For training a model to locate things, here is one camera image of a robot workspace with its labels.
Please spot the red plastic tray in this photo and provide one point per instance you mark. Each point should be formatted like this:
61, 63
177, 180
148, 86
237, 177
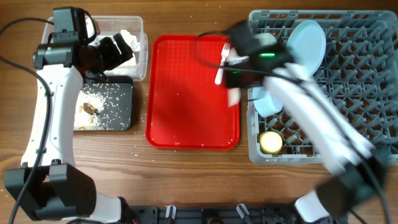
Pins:
185, 108

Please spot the rice and food leftovers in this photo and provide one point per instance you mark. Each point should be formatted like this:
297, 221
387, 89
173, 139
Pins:
93, 109

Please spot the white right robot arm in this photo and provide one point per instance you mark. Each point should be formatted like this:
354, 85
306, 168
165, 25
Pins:
358, 169

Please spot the large light blue plate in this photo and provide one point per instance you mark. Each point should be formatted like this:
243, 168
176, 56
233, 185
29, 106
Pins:
308, 44

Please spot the green bowl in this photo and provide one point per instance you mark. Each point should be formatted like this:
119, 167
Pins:
265, 39

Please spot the black waste tray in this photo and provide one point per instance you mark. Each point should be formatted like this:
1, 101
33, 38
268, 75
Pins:
118, 112

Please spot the light blue bowl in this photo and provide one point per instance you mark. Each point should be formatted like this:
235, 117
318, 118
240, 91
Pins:
265, 104

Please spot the yellow plastic cup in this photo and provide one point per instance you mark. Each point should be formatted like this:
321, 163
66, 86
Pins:
270, 142

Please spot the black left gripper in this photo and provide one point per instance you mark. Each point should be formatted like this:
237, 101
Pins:
115, 57

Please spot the white paper napkin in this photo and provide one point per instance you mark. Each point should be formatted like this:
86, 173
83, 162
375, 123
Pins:
126, 67

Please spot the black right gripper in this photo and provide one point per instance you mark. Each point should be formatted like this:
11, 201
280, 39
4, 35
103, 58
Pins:
226, 86

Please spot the cream plastic spoon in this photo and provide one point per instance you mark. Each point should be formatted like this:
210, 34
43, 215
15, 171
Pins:
234, 96

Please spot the grey dishwasher rack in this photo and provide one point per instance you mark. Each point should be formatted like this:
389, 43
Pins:
358, 73

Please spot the white plastic fork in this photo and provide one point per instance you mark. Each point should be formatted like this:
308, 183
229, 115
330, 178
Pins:
224, 54

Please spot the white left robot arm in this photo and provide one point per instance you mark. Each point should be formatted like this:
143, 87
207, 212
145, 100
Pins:
47, 185

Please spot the clear plastic waste bin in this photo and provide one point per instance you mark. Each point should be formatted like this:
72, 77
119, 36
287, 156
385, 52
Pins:
124, 25

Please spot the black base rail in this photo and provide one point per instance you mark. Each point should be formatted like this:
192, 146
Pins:
279, 213

